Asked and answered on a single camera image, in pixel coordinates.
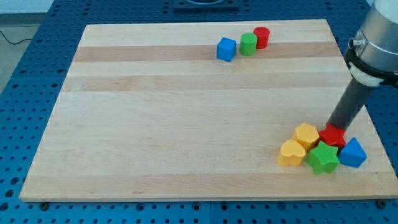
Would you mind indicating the blue triangle block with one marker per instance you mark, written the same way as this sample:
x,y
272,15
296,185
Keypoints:
x,y
352,154

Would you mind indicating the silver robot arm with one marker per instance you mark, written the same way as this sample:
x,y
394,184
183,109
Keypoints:
x,y
371,55

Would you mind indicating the green star block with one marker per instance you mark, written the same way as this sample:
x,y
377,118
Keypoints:
x,y
323,158

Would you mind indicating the red star block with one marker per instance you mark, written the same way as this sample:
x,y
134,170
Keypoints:
x,y
333,136

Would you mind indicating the wooden board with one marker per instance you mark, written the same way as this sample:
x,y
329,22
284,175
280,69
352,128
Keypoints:
x,y
148,113

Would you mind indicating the blue cube block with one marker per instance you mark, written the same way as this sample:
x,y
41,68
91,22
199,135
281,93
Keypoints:
x,y
226,49

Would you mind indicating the green cylinder block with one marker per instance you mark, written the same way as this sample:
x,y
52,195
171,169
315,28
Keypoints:
x,y
248,43

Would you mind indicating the yellow heart block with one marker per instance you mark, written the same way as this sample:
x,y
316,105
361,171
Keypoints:
x,y
291,154

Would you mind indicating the red cylinder block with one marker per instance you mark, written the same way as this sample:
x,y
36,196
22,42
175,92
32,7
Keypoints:
x,y
262,34

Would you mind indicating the yellow hexagon block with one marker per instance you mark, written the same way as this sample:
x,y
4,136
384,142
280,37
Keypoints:
x,y
306,135

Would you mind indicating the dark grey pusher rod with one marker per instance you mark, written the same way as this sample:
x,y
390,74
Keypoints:
x,y
350,104

